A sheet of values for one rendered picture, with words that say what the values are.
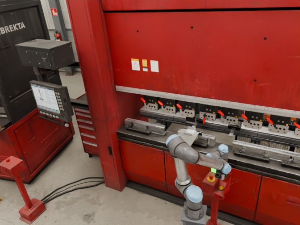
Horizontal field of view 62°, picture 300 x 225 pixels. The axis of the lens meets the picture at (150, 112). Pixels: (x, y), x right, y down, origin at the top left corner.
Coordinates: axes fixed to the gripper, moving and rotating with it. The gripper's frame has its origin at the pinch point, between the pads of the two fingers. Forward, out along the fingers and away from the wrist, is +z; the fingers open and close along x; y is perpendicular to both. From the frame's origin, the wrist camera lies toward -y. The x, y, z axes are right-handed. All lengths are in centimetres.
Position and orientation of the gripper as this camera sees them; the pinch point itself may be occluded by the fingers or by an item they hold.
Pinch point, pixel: (221, 179)
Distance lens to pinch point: 230.5
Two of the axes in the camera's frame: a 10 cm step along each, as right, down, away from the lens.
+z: 1.2, 8.4, 5.3
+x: -8.0, -2.3, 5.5
